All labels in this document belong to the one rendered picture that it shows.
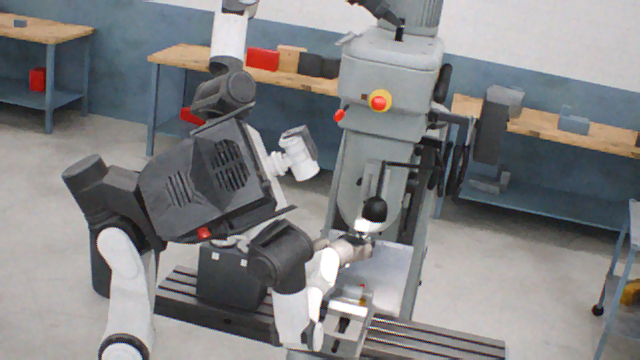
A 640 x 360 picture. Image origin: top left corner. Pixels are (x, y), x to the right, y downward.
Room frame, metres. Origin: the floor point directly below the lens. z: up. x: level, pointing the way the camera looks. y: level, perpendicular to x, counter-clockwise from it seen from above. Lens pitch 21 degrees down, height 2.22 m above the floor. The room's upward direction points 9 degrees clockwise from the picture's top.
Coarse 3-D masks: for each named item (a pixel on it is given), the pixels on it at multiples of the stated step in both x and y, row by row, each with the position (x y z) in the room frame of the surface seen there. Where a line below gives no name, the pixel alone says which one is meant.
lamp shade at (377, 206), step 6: (372, 198) 1.90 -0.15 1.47; (366, 204) 1.89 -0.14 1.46; (372, 204) 1.88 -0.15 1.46; (378, 204) 1.88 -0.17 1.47; (384, 204) 1.89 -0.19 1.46; (366, 210) 1.88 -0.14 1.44; (372, 210) 1.87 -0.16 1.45; (378, 210) 1.87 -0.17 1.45; (384, 210) 1.88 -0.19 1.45; (366, 216) 1.87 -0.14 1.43; (372, 216) 1.87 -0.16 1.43; (378, 216) 1.87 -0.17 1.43; (384, 216) 1.88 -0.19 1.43; (372, 222) 1.87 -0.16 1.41; (378, 222) 1.87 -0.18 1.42
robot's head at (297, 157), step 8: (288, 144) 1.71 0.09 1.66; (296, 144) 1.71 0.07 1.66; (304, 144) 1.74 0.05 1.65; (280, 152) 1.73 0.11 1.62; (288, 152) 1.72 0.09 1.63; (296, 152) 1.71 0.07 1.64; (304, 152) 1.72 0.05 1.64; (280, 160) 1.71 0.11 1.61; (288, 160) 1.72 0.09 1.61; (296, 160) 1.71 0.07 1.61; (304, 160) 1.71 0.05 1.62; (280, 168) 1.70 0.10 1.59; (296, 168) 1.71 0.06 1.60; (304, 168) 1.71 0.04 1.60; (312, 168) 1.72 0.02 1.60; (296, 176) 1.72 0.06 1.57; (304, 176) 1.71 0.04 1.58
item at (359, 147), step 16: (352, 144) 2.03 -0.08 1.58; (368, 144) 2.01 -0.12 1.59; (384, 144) 2.00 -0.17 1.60; (400, 144) 2.00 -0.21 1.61; (352, 160) 2.02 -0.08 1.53; (400, 160) 2.00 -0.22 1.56; (352, 176) 2.02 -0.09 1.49; (384, 176) 2.00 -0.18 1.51; (400, 176) 2.01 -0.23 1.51; (352, 192) 2.01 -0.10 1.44; (384, 192) 2.00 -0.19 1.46; (400, 192) 2.02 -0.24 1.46; (352, 208) 2.01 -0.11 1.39; (400, 208) 2.07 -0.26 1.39; (352, 224) 2.01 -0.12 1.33; (384, 224) 2.01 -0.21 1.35
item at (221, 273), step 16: (224, 240) 2.19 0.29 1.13; (240, 240) 2.21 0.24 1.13; (208, 256) 2.12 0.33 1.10; (224, 256) 2.11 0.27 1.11; (240, 256) 2.10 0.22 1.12; (208, 272) 2.12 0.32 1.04; (224, 272) 2.11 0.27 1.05; (240, 272) 2.10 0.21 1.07; (208, 288) 2.12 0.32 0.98; (224, 288) 2.11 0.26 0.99; (240, 288) 2.10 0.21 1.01; (256, 288) 2.09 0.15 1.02; (240, 304) 2.10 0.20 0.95; (256, 304) 2.09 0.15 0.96
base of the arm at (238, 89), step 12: (228, 72) 1.76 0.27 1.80; (240, 72) 1.76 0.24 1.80; (228, 84) 1.73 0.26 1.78; (240, 84) 1.75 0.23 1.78; (252, 84) 1.77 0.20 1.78; (216, 96) 1.71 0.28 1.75; (228, 96) 1.72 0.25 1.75; (240, 96) 1.73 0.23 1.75; (252, 96) 1.76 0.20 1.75; (192, 108) 1.78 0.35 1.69; (204, 108) 1.74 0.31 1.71; (216, 108) 1.72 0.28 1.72; (228, 108) 1.72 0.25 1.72; (204, 120) 1.79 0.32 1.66
